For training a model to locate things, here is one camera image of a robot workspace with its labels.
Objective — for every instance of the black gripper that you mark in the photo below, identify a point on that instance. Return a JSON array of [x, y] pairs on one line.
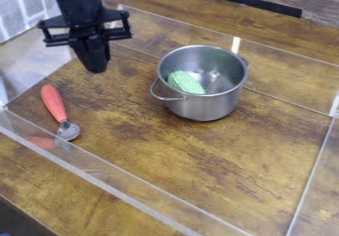
[[85, 19]]

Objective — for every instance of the silver metal pot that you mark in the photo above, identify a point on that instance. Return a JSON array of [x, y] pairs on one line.
[[221, 72]]

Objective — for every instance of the clear acrylic enclosure wall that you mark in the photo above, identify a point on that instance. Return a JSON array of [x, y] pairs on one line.
[[169, 209]]

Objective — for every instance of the green knitted object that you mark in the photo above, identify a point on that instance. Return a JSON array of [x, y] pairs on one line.
[[181, 80]]

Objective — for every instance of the orange handled metal spoon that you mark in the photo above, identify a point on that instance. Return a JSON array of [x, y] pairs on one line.
[[68, 130]]

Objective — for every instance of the black strip on wall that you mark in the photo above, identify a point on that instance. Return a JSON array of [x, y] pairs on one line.
[[272, 7]]

